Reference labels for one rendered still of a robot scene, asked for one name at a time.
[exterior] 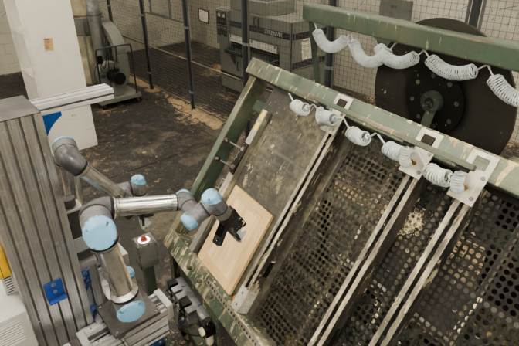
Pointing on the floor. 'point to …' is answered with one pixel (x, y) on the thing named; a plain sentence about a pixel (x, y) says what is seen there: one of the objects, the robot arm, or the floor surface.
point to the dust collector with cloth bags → (91, 68)
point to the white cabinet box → (49, 52)
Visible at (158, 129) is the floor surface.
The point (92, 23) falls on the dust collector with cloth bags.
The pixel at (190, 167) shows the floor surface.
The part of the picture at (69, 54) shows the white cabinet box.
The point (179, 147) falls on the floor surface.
